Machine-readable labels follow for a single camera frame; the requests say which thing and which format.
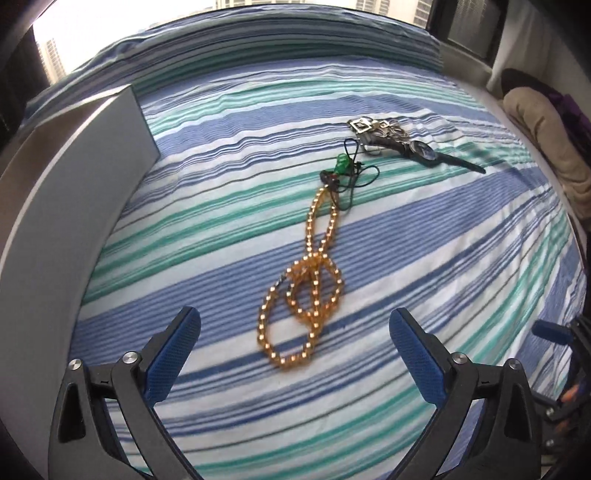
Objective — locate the long grey cardboard box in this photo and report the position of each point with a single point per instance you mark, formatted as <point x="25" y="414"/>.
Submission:
<point x="69" y="184"/>

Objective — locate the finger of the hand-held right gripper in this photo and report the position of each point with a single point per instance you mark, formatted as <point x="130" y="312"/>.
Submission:
<point x="549" y="331"/>

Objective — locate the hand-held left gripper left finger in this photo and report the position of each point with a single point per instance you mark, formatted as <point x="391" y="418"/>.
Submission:
<point x="173" y="355"/>

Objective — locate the blue green striped bed sheet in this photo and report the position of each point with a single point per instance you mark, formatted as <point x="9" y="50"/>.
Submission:
<point x="415" y="258"/>

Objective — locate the person's right hand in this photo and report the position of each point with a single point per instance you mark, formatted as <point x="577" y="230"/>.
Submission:
<point x="570" y="393"/>

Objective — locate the black wristwatch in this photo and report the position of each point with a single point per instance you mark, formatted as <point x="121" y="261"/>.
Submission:
<point x="422" y="151"/>

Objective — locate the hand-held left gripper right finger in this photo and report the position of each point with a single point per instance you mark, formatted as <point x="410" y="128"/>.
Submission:
<point x="415" y="360"/>

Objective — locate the beige cushion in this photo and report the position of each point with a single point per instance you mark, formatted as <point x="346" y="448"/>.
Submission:
<point x="545" y="120"/>

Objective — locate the striped folded bedding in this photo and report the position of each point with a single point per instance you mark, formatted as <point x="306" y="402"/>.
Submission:
<point x="254" y="41"/>

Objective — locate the dark purple cloth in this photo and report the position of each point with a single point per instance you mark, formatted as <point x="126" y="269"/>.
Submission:
<point x="569" y="104"/>

